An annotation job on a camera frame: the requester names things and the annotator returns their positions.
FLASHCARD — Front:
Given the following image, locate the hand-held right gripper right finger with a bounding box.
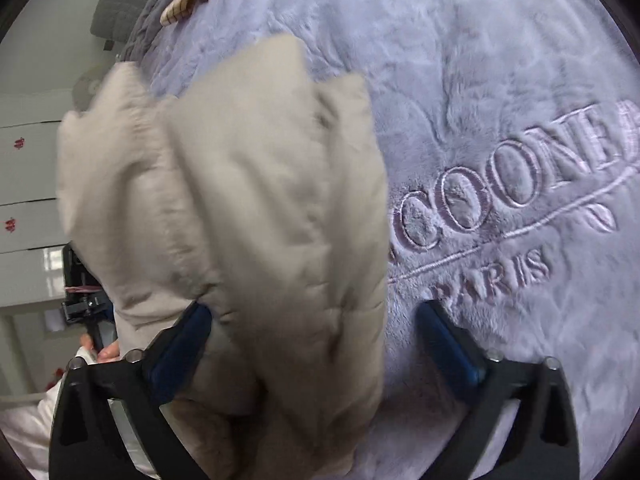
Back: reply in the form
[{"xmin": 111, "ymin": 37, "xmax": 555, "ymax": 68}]
[{"xmin": 416, "ymin": 300, "xmax": 581, "ymax": 480}]

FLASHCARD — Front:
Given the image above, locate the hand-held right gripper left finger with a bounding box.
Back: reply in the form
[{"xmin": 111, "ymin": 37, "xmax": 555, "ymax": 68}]
[{"xmin": 48, "ymin": 302, "xmax": 213, "ymax": 480}]

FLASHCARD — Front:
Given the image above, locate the beige padded jacket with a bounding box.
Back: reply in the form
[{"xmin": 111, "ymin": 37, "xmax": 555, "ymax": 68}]
[{"xmin": 55, "ymin": 34, "xmax": 391, "ymax": 480}]

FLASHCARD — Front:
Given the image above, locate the person's left hand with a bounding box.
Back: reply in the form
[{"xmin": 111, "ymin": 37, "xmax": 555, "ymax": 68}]
[{"xmin": 79, "ymin": 332, "xmax": 124, "ymax": 364}]

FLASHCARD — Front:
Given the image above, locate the lavender plush embroidered blanket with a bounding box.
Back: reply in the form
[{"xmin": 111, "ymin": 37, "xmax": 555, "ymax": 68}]
[{"xmin": 116, "ymin": 0, "xmax": 640, "ymax": 480}]

